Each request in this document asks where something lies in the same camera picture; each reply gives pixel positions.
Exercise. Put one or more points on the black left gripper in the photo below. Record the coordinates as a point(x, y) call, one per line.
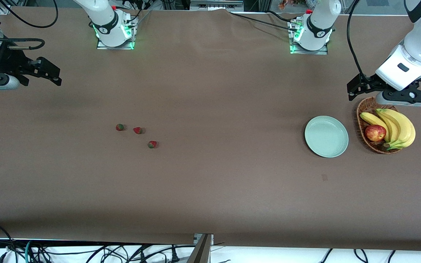
point(370, 81)

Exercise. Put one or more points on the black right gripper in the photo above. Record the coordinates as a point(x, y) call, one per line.
point(8, 62)

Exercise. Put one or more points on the red strawberry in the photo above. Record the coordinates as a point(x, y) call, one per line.
point(137, 130)
point(152, 144)
point(120, 127)

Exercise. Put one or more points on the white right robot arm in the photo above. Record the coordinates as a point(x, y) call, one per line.
point(104, 18)

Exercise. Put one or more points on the pale green round plate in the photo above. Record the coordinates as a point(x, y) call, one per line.
point(326, 136)

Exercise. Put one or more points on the small yellow banana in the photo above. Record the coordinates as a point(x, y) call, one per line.
point(371, 118)

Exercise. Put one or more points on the red apple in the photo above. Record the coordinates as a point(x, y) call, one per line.
point(375, 133)

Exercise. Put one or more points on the brown wicker basket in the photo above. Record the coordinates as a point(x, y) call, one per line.
point(369, 144)

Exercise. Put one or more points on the large yellow banana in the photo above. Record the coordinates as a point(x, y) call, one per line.
point(408, 129)

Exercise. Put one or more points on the orange background objects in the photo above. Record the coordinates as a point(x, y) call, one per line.
point(291, 3)

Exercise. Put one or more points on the grey electronics box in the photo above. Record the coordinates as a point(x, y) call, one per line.
point(216, 4)

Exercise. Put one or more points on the brown table cover sheet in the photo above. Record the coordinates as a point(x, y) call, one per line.
point(210, 190)

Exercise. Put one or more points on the aluminium frame corner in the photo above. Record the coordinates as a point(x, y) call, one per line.
point(4, 9)

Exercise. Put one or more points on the aluminium profile post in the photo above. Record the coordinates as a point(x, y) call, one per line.
point(201, 250)

